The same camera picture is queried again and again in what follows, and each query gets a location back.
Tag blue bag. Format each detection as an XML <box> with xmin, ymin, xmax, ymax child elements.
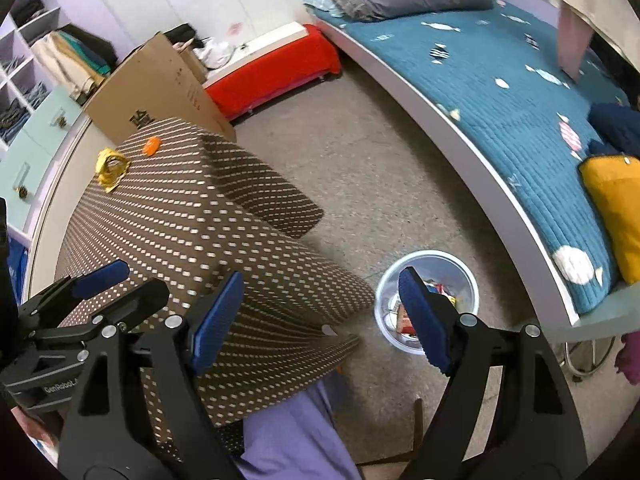
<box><xmin>7</xmin><ymin>240</ymin><xmax>31</xmax><ymax>301</ymax></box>

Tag pink garment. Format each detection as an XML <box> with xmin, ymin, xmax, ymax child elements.
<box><xmin>556</xmin><ymin>0</ymin><xmax>596</xmax><ymax>83</ymax></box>

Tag lilac staircase cabinet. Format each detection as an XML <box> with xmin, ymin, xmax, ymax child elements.
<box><xmin>0</xmin><ymin>0</ymin><xmax>121</xmax><ymax>241</ymax></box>

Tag light blue plastic bucket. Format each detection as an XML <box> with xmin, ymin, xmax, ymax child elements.
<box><xmin>374</xmin><ymin>250</ymin><xmax>480</xmax><ymax>356</ymax></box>

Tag light teal bunk bed frame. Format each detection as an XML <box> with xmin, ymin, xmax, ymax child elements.
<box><xmin>297</xmin><ymin>0</ymin><xmax>640</xmax><ymax>346</ymax></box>

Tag yellow jacket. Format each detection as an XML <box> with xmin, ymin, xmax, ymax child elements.
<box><xmin>579</xmin><ymin>155</ymin><xmax>640</xmax><ymax>286</ymax></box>

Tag black cloth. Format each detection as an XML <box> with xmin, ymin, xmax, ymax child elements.
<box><xmin>162</xmin><ymin>22</ymin><xmax>196</xmax><ymax>43</ymax></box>

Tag large cardboard box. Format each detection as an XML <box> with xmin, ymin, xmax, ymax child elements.
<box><xmin>85</xmin><ymin>32</ymin><xmax>237</xmax><ymax>146</ymax></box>

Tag person's purple trouser leg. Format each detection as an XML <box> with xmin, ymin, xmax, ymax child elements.
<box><xmin>235</xmin><ymin>375</ymin><xmax>363</xmax><ymax>480</ymax></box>

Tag black folded clothes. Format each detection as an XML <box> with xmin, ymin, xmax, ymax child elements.
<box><xmin>12</xmin><ymin>0</ymin><xmax>46</xmax><ymax>23</ymax></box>

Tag small cardboard box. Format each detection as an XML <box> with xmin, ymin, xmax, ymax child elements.
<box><xmin>177</xmin><ymin>45</ymin><xmax>208</xmax><ymax>83</ymax></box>

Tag cream hanging jacket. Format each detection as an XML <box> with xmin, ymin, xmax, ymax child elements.
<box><xmin>30</xmin><ymin>32</ymin><xmax>106</xmax><ymax>101</ymax></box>

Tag teal quilted bedsheet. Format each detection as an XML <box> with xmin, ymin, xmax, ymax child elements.
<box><xmin>305</xmin><ymin>0</ymin><xmax>636</xmax><ymax>313</ymax></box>

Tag red bench with white top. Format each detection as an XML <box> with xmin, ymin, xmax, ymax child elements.
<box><xmin>202</xmin><ymin>22</ymin><xmax>342</xmax><ymax>122</ymax></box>

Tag brown polka dot tablecloth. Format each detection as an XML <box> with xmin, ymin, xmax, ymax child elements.
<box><xmin>55</xmin><ymin>117</ymin><xmax>376</xmax><ymax>463</ymax></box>

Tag black hanging jacket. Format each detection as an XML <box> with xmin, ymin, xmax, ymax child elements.
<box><xmin>65</xmin><ymin>22</ymin><xmax>118</xmax><ymax>66</ymax></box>

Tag green hanging garment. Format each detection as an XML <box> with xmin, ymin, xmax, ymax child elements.
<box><xmin>55</xmin><ymin>30</ymin><xmax>111</xmax><ymax>76</ymax></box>

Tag chrome stool base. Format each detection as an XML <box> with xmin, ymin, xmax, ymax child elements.
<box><xmin>562</xmin><ymin>335</ymin><xmax>618</xmax><ymax>378</ymax></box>

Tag navy cloth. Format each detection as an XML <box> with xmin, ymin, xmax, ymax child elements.
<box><xmin>587</xmin><ymin>102</ymin><xmax>640</xmax><ymax>158</ymax></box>

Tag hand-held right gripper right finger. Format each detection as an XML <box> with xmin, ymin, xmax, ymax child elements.
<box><xmin>397</xmin><ymin>266</ymin><xmax>588</xmax><ymax>480</ymax></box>

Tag gold foil wrapper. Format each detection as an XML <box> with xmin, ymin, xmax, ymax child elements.
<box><xmin>96</xmin><ymin>147</ymin><xmax>132</xmax><ymax>193</ymax></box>

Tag dark plaid pillow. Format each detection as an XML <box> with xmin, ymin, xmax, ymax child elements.
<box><xmin>327</xmin><ymin>0</ymin><xmax>371</xmax><ymax>18</ymax></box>

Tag white cloth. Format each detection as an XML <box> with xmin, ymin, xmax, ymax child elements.
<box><xmin>192</xmin><ymin>37</ymin><xmax>236</xmax><ymax>68</ymax></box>

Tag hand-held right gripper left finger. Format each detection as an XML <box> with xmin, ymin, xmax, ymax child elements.
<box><xmin>57</xmin><ymin>271</ymin><xmax>246</xmax><ymax>480</ymax></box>

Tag folded jeans stack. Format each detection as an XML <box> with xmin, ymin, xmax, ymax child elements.
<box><xmin>0</xmin><ymin>87</ymin><xmax>48</xmax><ymax>143</ymax></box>

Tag magenta cloth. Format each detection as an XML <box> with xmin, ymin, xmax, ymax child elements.
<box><xmin>615</xmin><ymin>332</ymin><xmax>640</xmax><ymax>386</ymax></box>

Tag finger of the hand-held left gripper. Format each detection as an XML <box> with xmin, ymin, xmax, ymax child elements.
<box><xmin>17</xmin><ymin>260</ymin><xmax>131</xmax><ymax>322</ymax></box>
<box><xmin>89</xmin><ymin>279</ymin><xmax>170</xmax><ymax>334</ymax></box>

